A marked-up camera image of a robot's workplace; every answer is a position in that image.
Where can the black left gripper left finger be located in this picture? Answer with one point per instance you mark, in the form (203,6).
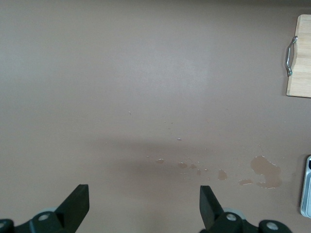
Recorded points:
(60,223)

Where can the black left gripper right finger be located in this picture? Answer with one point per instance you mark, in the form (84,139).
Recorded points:
(218,225)

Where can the brown liquid puddle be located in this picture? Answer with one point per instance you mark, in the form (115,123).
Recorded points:
(267,170)

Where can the silver kitchen scale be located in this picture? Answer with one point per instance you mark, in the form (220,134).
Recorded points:
(307,194)

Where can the wooden cutting board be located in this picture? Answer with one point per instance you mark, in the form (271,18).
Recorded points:
(302,72)

